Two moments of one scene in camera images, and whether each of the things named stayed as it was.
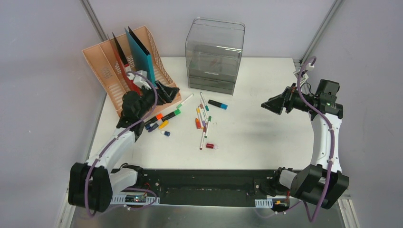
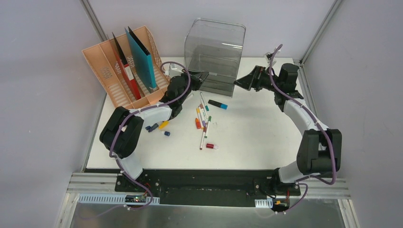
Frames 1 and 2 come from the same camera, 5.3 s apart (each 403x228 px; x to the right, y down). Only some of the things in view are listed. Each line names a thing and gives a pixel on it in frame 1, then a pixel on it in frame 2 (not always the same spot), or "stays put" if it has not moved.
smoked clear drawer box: x=213 y=51 stays put
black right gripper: x=276 y=104 to x=253 y=80
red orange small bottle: x=198 y=123 stays put
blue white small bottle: x=166 y=133 stays put
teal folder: x=143 y=59 stays put
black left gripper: x=156 y=93 to x=191 y=80
